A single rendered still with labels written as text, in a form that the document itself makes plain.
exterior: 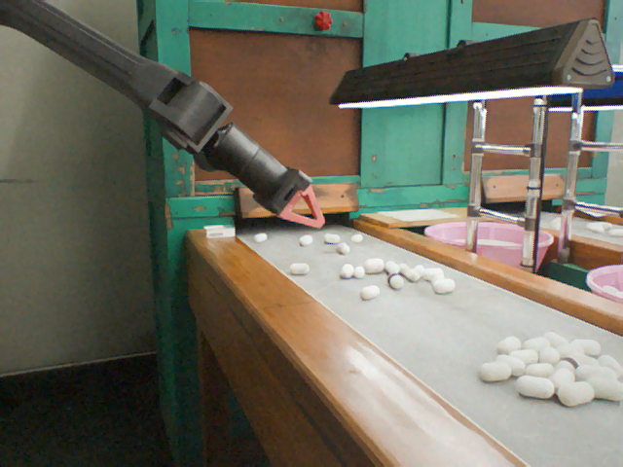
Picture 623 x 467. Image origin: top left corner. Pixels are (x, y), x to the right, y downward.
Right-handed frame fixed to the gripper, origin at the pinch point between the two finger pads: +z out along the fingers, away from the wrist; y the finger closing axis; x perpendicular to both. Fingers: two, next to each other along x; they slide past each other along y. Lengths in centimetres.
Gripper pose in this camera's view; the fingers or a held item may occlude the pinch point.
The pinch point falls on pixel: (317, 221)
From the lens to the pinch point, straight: 81.2
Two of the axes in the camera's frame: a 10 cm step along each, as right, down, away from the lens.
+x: -6.1, 7.9, -0.7
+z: 7.0, 5.8, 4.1
